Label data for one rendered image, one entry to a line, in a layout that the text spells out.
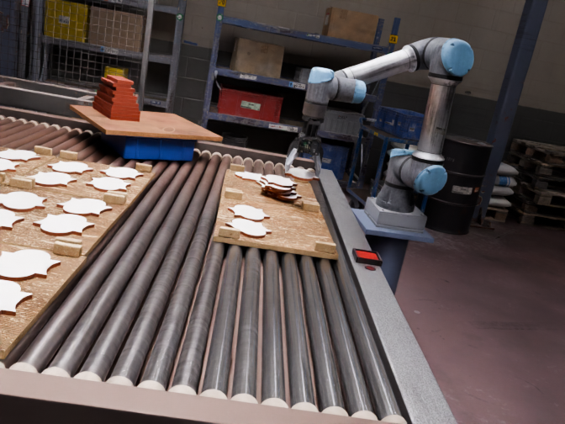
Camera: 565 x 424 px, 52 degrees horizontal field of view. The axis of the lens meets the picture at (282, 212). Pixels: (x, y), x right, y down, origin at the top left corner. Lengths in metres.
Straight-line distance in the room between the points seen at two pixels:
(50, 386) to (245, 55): 5.40
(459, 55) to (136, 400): 1.55
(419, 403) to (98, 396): 0.54
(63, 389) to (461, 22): 6.71
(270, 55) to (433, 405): 5.32
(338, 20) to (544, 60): 2.75
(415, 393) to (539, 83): 6.81
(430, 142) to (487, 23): 5.35
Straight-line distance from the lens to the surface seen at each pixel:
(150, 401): 0.88
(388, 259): 2.27
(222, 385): 0.99
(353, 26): 6.20
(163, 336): 1.10
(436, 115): 2.07
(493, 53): 7.43
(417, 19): 7.07
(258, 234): 1.62
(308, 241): 1.67
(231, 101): 6.08
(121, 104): 2.50
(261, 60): 6.14
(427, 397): 1.11
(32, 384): 0.92
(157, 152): 2.40
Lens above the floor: 1.47
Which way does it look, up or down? 16 degrees down
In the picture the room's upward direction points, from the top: 11 degrees clockwise
